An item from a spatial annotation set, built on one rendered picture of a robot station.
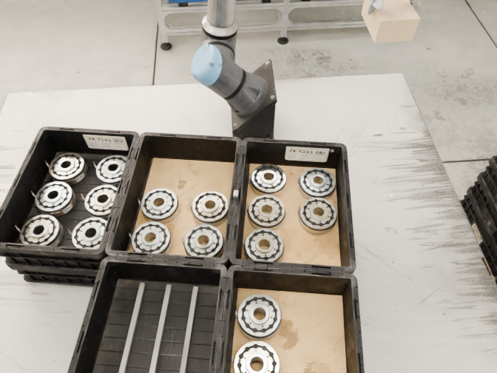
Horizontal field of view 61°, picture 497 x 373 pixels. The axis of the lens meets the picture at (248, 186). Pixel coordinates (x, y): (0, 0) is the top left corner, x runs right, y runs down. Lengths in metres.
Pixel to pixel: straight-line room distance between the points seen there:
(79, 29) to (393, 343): 2.99
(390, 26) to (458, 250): 0.70
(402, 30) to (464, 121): 1.52
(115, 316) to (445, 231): 0.99
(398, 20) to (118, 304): 1.11
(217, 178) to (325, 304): 0.48
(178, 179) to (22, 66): 2.20
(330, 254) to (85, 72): 2.33
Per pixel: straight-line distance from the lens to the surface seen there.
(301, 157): 1.25
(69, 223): 1.27
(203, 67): 1.34
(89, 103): 1.77
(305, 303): 1.08
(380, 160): 1.53
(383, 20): 1.39
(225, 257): 1.01
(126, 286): 1.13
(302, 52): 3.09
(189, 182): 1.25
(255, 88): 1.40
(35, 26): 3.67
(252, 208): 1.16
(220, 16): 1.38
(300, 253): 1.13
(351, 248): 1.06
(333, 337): 1.06
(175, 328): 1.06
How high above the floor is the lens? 1.83
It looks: 55 degrees down
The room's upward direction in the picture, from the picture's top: straight up
